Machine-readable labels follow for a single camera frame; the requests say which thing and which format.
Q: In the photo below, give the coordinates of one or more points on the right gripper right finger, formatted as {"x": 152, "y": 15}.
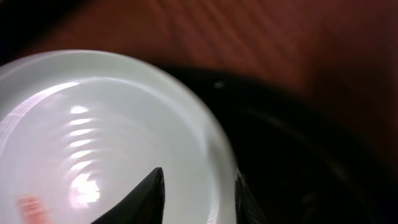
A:
{"x": 247, "y": 209}

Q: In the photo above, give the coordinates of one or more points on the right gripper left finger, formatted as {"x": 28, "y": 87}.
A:
{"x": 143, "y": 205}

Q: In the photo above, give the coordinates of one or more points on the light blue plate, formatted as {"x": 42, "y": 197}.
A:
{"x": 80, "y": 129}

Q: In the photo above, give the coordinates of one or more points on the black round tray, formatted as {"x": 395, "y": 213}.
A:
{"x": 299, "y": 165}

